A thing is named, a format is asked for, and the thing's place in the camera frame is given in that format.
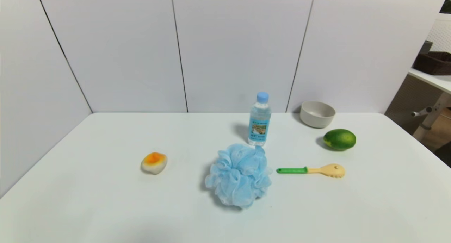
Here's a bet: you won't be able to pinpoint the blue mesh bath loofah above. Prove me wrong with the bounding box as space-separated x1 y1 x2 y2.
205 143 273 209

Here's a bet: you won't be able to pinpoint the grey ceramic bowl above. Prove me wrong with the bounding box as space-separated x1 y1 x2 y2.
300 101 336 129

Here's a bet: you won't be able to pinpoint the clear water bottle blue label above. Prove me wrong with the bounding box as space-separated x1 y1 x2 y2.
248 92 272 147

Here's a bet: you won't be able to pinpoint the toy fried egg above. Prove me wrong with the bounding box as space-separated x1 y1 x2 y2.
141 152 168 175

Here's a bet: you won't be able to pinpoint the green lime fruit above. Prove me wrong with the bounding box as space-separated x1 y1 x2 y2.
323 129 356 151

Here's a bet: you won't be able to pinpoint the beige perforated panel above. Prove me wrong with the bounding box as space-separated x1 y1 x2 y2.
385 75 443 135

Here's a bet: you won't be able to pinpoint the white side desk top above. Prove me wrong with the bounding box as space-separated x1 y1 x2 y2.
408 68 451 94

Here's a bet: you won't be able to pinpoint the dark woven basket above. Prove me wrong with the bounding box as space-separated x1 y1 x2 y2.
413 51 451 76

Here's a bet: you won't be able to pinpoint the yellow pasta spoon green handle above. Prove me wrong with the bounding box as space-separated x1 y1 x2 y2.
276 163 346 179

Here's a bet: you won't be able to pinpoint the grey desk crank handle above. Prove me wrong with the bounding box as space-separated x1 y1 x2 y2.
410 107 433 117

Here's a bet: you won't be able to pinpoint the white desk leg frame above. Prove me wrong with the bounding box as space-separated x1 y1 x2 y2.
412 92 451 141

